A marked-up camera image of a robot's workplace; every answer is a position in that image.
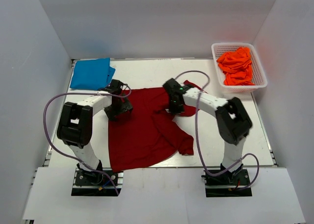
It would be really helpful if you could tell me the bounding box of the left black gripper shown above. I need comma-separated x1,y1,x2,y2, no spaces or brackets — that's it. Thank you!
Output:
104,93,132,122

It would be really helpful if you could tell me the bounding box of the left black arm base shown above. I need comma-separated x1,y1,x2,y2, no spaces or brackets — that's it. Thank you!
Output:
71,169,123,197

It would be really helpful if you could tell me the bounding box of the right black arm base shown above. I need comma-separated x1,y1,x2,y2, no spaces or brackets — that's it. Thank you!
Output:
201,169,252,198

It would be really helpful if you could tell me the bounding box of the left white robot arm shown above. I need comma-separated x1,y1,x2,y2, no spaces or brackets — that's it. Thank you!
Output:
57,79,133,184

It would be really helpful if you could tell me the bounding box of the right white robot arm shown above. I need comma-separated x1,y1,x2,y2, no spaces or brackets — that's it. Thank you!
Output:
163,78,253,184

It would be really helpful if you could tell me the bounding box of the folded blue t-shirt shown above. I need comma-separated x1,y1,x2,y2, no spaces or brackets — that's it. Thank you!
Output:
70,58,115,91

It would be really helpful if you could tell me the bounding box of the orange t-shirt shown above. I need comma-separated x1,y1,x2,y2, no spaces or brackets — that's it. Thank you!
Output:
216,47,255,86

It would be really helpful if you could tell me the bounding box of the white plastic basket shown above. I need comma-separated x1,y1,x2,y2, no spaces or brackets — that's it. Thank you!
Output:
211,43,267,94

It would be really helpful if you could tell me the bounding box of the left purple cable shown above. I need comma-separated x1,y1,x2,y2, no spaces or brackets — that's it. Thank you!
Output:
43,83,132,196

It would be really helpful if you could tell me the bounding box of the purple cable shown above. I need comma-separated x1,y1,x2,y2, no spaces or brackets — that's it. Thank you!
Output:
171,70,260,192
43,83,132,196

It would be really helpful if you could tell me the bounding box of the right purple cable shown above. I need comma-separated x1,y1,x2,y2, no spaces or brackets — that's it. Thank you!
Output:
171,70,260,192

